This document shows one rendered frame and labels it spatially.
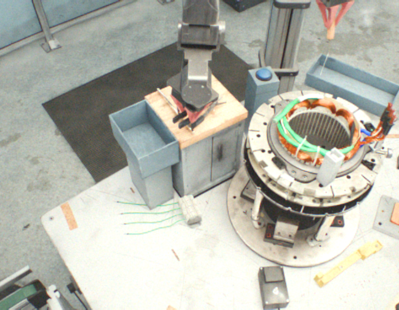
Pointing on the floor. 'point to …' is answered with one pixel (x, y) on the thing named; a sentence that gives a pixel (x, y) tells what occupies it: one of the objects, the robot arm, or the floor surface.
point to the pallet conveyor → (29, 294)
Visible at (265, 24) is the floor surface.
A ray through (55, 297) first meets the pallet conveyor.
